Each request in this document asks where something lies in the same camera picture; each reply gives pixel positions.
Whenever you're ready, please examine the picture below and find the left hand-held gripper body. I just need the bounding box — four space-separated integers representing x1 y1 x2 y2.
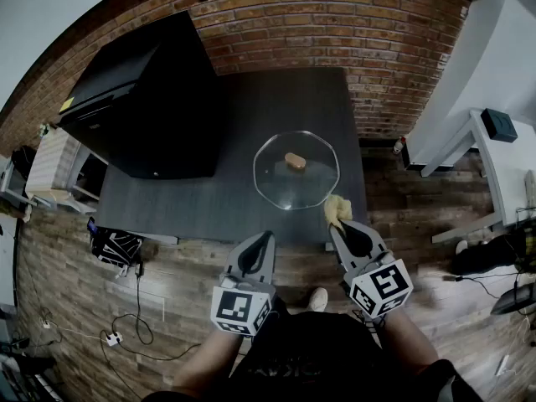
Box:
211 271 277 337

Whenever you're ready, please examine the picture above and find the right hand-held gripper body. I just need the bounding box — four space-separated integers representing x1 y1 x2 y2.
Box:
341 251 415 320

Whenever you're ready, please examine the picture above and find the yellow sponge cloth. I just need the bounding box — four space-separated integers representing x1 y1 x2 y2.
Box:
324 193 353 229

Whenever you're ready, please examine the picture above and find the clear glass plate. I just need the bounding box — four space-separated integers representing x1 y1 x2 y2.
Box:
252 130 339 211

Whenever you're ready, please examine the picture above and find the person's left forearm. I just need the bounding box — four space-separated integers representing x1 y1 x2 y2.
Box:
173 328 252 393

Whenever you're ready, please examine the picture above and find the person's right forearm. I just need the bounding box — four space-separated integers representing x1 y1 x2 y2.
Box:
379 307 441 376

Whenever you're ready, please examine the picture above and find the person's black shirt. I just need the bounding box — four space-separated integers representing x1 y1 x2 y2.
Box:
142 299 482 402

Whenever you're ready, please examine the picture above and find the black and white patterned bag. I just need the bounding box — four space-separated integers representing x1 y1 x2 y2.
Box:
87 218 146 267

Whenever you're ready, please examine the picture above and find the black stand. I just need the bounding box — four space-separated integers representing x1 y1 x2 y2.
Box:
492 286 531 316

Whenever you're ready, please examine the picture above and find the white desk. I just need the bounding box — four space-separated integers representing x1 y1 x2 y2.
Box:
420 109 536 245

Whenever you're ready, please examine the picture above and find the large black appliance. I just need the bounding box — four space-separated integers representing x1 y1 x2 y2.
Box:
58 10 229 179

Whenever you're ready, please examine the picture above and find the black box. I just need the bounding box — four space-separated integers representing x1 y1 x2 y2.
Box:
480 107 519 142

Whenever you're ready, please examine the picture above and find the white slatted shelf unit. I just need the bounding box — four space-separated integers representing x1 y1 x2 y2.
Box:
24 131 101 215

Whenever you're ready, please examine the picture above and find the black metal rack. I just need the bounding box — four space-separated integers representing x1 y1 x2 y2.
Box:
0 337 64 402

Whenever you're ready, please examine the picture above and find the black floor cable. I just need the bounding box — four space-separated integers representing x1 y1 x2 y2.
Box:
100 261 202 393

